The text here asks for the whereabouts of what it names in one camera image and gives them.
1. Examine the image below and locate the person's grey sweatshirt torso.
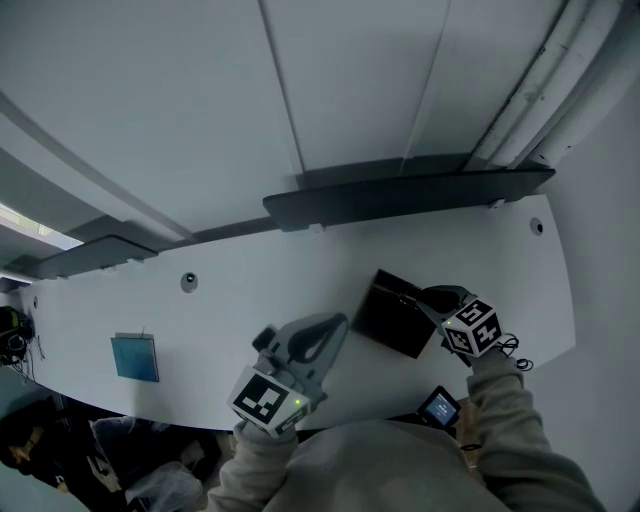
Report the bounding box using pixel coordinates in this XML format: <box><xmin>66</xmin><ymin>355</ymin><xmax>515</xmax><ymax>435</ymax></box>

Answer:
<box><xmin>259</xmin><ymin>418</ymin><xmax>506</xmax><ymax>512</ymax></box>

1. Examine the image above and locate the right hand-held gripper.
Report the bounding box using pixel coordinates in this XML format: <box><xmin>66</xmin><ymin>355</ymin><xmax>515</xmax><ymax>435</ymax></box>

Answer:
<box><xmin>407</xmin><ymin>284</ymin><xmax>503</xmax><ymax>369</ymax></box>

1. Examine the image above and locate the blue square notebook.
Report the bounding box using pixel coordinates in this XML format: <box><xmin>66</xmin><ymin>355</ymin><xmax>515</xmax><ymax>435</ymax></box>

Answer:
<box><xmin>110</xmin><ymin>331</ymin><xmax>161</xmax><ymax>384</ymax></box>

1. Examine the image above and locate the person's left forearm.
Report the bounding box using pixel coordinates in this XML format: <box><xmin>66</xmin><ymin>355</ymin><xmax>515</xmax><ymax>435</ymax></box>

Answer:
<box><xmin>205</xmin><ymin>418</ymin><xmax>301</xmax><ymax>512</ymax></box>

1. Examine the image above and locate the black square container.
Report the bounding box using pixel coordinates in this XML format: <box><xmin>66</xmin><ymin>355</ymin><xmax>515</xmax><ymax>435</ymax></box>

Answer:
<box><xmin>349</xmin><ymin>268</ymin><xmax>439</xmax><ymax>360</ymax></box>

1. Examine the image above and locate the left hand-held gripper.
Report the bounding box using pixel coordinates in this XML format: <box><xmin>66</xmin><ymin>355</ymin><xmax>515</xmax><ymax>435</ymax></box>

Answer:
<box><xmin>227</xmin><ymin>311</ymin><xmax>350</xmax><ymax>439</ymax></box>

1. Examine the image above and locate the white plastic bag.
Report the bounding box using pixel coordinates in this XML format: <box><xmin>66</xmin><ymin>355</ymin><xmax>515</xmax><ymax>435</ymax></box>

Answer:
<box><xmin>123</xmin><ymin>459</ymin><xmax>205</xmax><ymax>512</ymax></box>

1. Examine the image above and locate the short black desk divider panel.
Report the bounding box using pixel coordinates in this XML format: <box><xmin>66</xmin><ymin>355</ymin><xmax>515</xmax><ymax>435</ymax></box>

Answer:
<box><xmin>29</xmin><ymin>233</ymin><xmax>160</xmax><ymax>280</ymax></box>

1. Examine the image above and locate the white wall pipe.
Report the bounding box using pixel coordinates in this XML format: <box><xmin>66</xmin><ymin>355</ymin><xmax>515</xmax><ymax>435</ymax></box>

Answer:
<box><xmin>522</xmin><ymin>0</ymin><xmax>640</xmax><ymax>169</ymax></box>
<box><xmin>462</xmin><ymin>0</ymin><xmax>609</xmax><ymax>174</ymax></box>

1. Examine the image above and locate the person's right forearm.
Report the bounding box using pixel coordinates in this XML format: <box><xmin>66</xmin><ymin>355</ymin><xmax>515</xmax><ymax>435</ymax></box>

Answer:
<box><xmin>466</xmin><ymin>347</ymin><xmax>609</xmax><ymax>512</ymax></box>

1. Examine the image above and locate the small black screen device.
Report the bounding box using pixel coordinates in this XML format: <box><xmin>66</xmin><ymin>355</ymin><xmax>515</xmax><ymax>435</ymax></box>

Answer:
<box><xmin>416</xmin><ymin>384</ymin><xmax>464</xmax><ymax>429</ymax></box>

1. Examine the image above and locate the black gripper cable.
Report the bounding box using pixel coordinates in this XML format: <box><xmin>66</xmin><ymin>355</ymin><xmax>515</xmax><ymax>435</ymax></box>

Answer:
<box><xmin>497</xmin><ymin>333</ymin><xmax>535</xmax><ymax>372</ymax></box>

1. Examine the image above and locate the long black desk divider panel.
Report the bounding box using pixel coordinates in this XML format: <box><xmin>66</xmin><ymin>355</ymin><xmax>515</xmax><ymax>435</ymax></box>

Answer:
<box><xmin>262</xmin><ymin>167</ymin><xmax>557</xmax><ymax>234</ymax></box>

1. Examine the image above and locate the black headset with cables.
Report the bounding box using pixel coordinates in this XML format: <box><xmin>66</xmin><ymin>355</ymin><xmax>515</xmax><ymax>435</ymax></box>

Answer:
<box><xmin>0</xmin><ymin>304</ymin><xmax>47</xmax><ymax>384</ymax></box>

